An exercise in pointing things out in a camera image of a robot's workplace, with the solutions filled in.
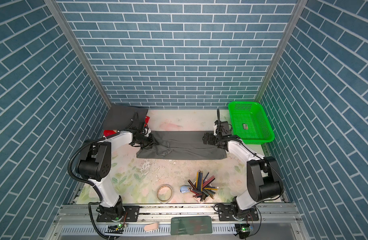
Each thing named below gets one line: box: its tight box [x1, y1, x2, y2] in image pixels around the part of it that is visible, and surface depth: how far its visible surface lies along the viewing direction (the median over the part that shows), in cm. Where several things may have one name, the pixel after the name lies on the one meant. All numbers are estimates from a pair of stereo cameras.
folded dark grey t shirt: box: [103, 105, 149, 131], surface depth 107 cm
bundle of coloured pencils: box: [187, 170, 219, 202], surface depth 74 cm
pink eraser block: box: [144, 223, 159, 232], surface depth 70 cm
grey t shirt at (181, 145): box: [136, 130, 227, 160], surface depth 98 cm
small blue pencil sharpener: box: [180, 185, 191, 193], surface depth 81 cm
